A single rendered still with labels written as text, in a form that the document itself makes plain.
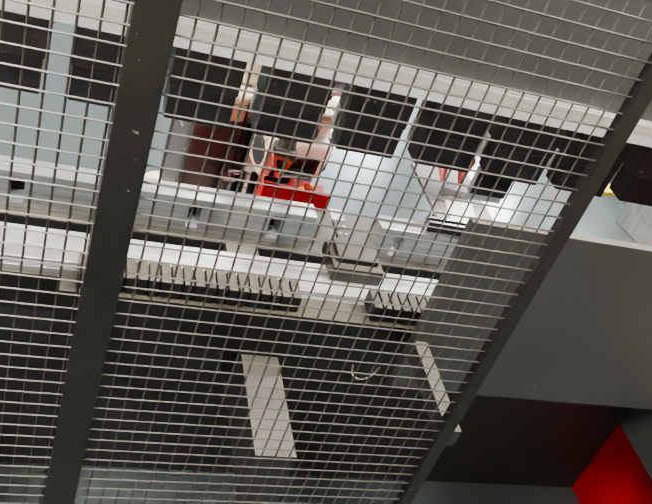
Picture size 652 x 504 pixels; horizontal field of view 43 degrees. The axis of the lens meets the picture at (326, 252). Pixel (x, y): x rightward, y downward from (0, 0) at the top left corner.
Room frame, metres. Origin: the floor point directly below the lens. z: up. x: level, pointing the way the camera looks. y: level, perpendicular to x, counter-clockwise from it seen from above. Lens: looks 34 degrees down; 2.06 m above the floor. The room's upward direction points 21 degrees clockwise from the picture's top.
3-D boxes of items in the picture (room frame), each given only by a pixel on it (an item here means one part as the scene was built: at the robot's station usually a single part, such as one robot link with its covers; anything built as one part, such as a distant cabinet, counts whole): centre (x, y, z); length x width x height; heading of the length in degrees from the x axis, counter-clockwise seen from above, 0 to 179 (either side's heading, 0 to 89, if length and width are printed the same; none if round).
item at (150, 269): (1.26, 0.22, 1.02); 0.44 x 0.06 x 0.04; 113
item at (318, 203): (2.13, 0.16, 0.75); 0.20 x 0.16 x 0.18; 104
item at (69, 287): (1.36, -0.02, 0.94); 1.02 x 0.06 x 0.12; 113
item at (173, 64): (1.63, 0.38, 1.26); 0.15 x 0.09 x 0.17; 113
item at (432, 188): (2.07, -0.27, 1.00); 0.26 x 0.18 x 0.01; 23
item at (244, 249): (1.35, 0.07, 0.81); 0.64 x 0.08 x 0.14; 23
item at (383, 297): (1.48, -0.30, 1.02); 0.37 x 0.06 x 0.04; 113
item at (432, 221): (1.92, -0.31, 0.98); 0.20 x 0.03 x 0.03; 113
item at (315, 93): (1.71, 0.20, 1.26); 0.15 x 0.09 x 0.17; 113
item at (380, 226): (1.91, -0.28, 0.92); 0.39 x 0.06 x 0.10; 113
